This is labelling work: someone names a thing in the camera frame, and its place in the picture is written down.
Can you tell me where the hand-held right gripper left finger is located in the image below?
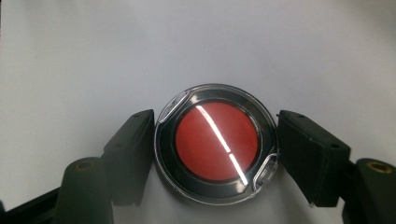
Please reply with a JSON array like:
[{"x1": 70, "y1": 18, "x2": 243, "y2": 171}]
[{"x1": 102, "y1": 108, "x2": 156, "y2": 207}]

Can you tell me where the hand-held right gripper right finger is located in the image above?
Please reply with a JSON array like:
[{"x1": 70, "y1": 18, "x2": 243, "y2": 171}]
[{"x1": 276, "y1": 109, "x2": 352, "y2": 208}]

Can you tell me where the round red and black case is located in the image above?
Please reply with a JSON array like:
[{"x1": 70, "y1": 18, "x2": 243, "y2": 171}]
[{"x1": 153, "y1": 83, "x2": 280, "y2": 206}]

